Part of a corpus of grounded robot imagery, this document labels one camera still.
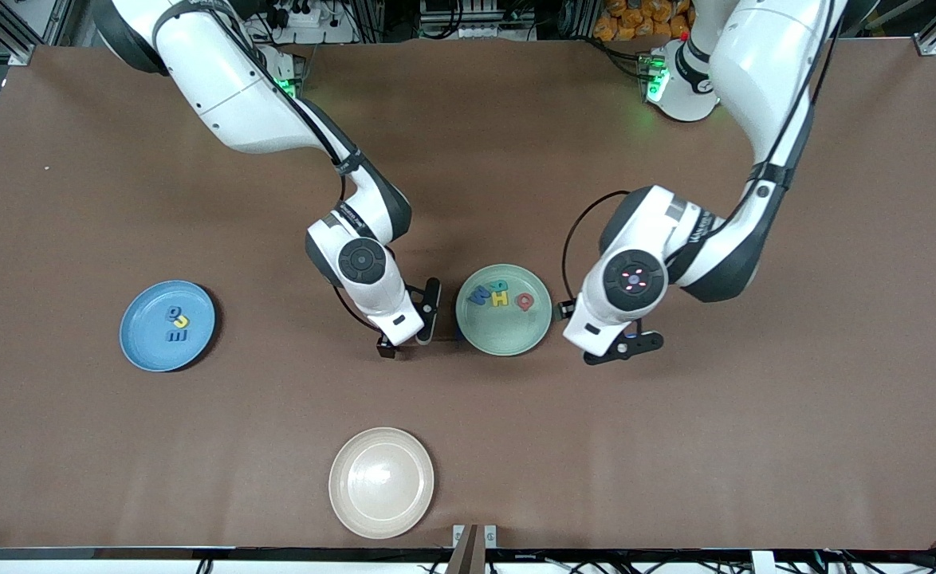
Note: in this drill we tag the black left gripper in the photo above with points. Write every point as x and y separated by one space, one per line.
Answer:
568 303

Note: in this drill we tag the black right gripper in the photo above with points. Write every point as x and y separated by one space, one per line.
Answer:
386 352

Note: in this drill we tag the green plate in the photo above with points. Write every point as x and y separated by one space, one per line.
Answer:
508 335

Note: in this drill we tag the white power strip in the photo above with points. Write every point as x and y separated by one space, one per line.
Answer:
332 32

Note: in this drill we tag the blue foam letter m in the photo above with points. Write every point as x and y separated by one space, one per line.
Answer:
177 336

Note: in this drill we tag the blue plate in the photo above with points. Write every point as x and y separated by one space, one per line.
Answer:
153 351

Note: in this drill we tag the yellow foam letter u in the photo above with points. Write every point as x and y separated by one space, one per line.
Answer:
183 323

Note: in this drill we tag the blue foam letter W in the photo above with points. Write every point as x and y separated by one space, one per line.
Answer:
480 295

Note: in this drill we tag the beige plate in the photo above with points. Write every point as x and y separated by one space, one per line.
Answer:
381 482

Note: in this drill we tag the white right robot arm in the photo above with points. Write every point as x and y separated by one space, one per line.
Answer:
237 88

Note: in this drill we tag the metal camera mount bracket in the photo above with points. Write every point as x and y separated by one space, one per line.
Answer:
468 550

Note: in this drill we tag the red foam letter Q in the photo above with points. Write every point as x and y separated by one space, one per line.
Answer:
525 301

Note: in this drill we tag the teal foam letter R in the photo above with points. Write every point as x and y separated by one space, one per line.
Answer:
499 285

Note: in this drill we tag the yellow foam letter H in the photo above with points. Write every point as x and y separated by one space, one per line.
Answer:
500 300

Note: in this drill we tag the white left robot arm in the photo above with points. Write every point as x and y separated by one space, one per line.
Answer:
763 72

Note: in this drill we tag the orange fruit bag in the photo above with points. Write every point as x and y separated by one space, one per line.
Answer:
635 20

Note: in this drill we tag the brown table mat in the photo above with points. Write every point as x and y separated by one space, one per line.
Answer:
675 478

